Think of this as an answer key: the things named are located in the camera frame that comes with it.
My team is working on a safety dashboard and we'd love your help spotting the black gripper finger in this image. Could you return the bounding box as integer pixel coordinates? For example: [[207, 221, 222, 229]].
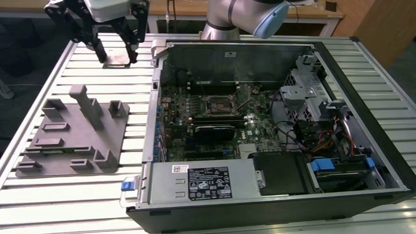
[[113, 0, 151, 64], [45, 0, 109, 63]]

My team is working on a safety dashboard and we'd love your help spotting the silver CPU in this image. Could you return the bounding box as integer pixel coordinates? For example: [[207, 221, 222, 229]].
[[105, 50, 131, 68]]

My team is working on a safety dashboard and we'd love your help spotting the CPU socket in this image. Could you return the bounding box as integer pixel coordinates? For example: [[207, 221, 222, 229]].
[[203, 94, 242, 116]]

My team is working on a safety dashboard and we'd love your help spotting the grey floor stand foot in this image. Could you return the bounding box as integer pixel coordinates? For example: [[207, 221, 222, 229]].
[[0, 79, 15, 99]]

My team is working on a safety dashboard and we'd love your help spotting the grey parts rack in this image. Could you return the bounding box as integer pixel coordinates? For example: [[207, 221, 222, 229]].
[[15, 84, 131, 178]]

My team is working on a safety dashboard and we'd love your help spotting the green RAM stick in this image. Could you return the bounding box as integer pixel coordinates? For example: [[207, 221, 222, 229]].
[[41, 148, 75, 155]]

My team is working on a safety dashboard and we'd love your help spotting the black graphics card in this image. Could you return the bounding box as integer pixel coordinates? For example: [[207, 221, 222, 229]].
[[194, 124, 238, 142]]

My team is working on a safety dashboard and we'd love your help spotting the metal drive cage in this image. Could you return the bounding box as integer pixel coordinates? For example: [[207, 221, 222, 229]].
[[279, 55, 337, 122]]

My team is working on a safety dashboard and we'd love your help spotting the green motherboard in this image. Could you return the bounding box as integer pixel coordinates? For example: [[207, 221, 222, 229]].
[[161, 82, 282, 163]]

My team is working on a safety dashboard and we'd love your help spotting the blue power supply latch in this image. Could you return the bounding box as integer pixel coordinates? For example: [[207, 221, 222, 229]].
[[121, 177, 137, 192]]

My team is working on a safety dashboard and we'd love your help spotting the silver power supply unit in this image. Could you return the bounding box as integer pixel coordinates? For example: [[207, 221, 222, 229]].
[[135, 159, 265, 208]]

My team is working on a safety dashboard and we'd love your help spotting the silver chipset heatsink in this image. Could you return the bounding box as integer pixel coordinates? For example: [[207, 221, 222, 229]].
[[239, 143, 259, 157]]

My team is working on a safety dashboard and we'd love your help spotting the black plastic bay cover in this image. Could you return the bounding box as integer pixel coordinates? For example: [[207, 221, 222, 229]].
[[253, 152, 310, 196]]

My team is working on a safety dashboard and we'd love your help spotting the wooden cabinet panel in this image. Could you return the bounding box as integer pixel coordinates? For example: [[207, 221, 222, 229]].
[[334, 0, 416, 71]]

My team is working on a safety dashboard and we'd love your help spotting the hard disk in blue carrier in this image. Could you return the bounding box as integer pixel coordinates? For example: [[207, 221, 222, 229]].
[[311, 158, 374, 193]]

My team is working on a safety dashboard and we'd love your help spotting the black and silver PC case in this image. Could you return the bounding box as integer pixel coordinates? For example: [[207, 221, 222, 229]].
[[126, 38, 416, 234]]

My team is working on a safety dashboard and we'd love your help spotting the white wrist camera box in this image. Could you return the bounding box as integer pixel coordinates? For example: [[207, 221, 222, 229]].
[[83, 0, 131, 23]]

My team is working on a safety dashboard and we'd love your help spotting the wooden desk white frame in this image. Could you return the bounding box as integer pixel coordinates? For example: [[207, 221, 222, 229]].
[[0, 0, 346, 37]]

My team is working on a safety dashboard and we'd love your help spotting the black wire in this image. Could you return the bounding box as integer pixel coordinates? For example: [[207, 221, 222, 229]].
[[273, 91, 310, 156]]

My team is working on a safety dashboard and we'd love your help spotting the yellow wire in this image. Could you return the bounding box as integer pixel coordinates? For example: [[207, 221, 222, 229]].
[[313, 136, 341, 152]]

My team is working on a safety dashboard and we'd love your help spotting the red wire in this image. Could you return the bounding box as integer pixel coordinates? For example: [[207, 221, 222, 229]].
[[321, 130, 358, 156]]

